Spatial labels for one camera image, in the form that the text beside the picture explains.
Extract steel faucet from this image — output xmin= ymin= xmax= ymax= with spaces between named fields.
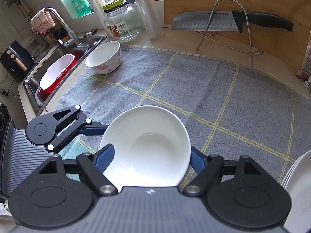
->
xmin=44 ymin=8 xmax=80 ymax=49

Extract black power cable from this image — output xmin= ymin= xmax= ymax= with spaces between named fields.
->
xmin=0 ymin=77 xmax=18 ymax=98

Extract santoku knife black handle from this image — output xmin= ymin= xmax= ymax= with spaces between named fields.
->
xmin=171 ymin=10 xmax=294 ymax=33

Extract pink striped dish cloth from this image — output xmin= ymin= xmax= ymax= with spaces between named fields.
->
xmin=30 ymin=8 xmax=57 ymax=35

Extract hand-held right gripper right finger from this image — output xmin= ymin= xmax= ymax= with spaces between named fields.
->
xmin=183 ymin=147 xmax=260 ymax=196

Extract red basin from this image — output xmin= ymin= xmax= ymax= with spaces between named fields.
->
xmin=39 ymin=51 xmax=88 ymax=100

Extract bamboo cutting board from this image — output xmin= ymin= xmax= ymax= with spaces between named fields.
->
xmin=164 ymin=0 xmax=311 ymax=72

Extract roll of clear plastic bags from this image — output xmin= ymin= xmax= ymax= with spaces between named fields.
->
xmin=81 ymin=0 xmax=110 ymax=38

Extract steel sink knob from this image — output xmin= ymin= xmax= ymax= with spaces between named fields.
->
xmin=84 ymin=30 xmax=97 ymax=47

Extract small white bowl pink flowers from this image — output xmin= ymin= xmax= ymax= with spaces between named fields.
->
xmin=99 ymin=105 xmax=191 ymax=188
xmin=85 ymin=41 xmax=122 ymax=75

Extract white and red bag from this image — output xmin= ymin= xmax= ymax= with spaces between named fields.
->
xmin=296 ymin=42 xmax=311 ymax=79

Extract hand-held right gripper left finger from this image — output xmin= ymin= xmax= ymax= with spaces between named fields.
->
xmin=38 ymin=144 xmax=117 ymax=197

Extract black countertop appliance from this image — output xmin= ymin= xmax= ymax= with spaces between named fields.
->
xmin=0 ymin=40 xmax=35 ymax=82

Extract glass jar with green lid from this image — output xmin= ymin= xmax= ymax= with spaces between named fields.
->
xmin=102 ymin=0 xmax=142 ymax=42

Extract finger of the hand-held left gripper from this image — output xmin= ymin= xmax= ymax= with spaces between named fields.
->
xmin=47 ymin=105 xmax=108 ymax=151

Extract black gas stove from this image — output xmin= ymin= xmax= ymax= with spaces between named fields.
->
xmin=0 ymin=101 xmax=13 ymax=137

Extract steel sink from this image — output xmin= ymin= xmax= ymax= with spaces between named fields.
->
xmin=23 ymin=35 xmax=108 ymax=116

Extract grey checked dish towel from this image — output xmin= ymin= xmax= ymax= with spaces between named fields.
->
xmin=55 ymin=44 xmax=303 ymax=190

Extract drinking glasses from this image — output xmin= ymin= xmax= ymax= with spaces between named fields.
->
xmin=31 ymin=43 xmax=47 ymax=62

